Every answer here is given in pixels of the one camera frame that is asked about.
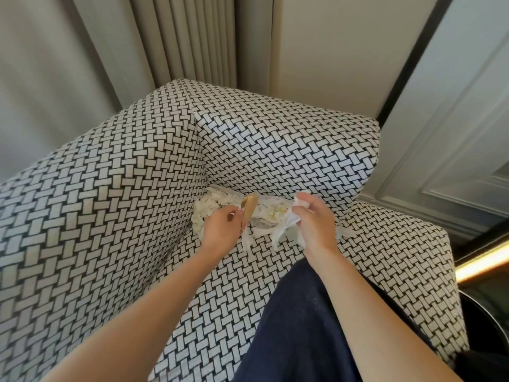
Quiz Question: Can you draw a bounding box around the black round trash bin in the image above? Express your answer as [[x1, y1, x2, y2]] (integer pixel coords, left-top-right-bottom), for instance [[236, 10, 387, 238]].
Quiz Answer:
[[457, 292, 509, 354]]

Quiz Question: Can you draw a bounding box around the person's left forearm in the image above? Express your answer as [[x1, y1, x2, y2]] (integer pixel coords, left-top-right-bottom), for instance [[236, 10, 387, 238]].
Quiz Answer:
[[41, 250, 223, 382]]

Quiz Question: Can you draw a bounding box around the lit yellow light strip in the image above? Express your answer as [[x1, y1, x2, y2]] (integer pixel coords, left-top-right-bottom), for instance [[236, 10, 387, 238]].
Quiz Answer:
[[455, 239, 509, 283]]

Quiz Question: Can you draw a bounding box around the pleated beige curtain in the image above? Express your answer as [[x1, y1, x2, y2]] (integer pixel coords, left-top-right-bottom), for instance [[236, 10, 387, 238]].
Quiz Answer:
[[71, 0, 275, 110]]

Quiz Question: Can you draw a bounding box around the black white woven-pattern sofa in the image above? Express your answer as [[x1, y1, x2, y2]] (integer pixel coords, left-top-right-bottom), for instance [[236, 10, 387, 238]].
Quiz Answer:
[[0, 78, 470, 382]]

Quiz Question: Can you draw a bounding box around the person's right forearm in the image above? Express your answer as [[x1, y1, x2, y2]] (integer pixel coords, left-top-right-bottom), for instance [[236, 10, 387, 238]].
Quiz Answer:
[[308, 248, 464, 382]]

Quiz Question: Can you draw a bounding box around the person's right hand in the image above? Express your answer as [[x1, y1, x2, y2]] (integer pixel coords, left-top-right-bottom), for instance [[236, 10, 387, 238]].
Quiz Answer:
[[291, 192, 343, 260]]

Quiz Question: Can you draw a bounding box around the translucent white plastic wrapper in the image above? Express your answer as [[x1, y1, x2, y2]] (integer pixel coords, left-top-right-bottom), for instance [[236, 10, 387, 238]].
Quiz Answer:
[[272, 194, 309, 251]]

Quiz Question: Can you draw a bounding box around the person's left hand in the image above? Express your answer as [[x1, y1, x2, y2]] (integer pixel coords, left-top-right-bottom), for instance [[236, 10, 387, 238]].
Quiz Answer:
[[200, 205, 244, 261]]

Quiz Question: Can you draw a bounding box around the pile of white paper scraps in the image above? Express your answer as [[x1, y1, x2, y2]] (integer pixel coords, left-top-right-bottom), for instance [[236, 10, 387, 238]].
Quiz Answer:
[[192, 186, 355, 251]]

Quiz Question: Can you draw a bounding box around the sheer white curtain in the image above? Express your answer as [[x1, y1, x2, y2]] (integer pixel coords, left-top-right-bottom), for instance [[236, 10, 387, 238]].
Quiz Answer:
[[0, 0, 120, 184]]

